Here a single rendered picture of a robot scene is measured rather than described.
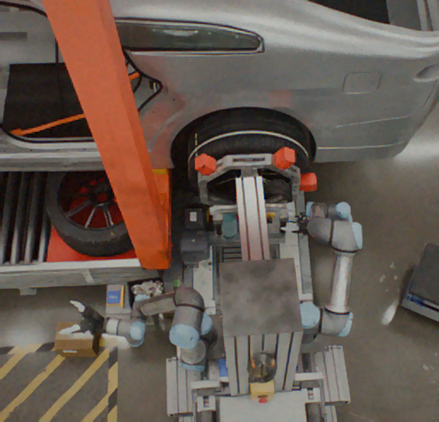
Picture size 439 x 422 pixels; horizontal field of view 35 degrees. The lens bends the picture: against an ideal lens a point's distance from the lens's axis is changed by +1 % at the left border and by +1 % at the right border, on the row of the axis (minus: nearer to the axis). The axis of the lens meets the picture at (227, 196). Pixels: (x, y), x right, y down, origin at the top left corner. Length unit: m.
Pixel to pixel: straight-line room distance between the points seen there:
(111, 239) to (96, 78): 1.78
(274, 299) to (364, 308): 2.23
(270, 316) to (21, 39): 2.75
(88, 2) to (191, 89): 1.25
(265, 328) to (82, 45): 1.06
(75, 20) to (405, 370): 2.93
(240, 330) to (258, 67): 1.43
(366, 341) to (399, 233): 0.76
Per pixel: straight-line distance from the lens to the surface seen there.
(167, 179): 3.99
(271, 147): 3.53
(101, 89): 2.49
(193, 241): 4.10
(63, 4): 2.20
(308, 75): 3.29
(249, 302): 2.22
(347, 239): 3.15
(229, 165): 3.50
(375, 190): 4.77
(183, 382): 3.49
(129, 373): 4.31
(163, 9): 3.13
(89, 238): 4.09
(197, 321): 2.83
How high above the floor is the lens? 4.12
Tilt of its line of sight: 62 degrees down
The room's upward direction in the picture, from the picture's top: 4 degrees counter-clockwise
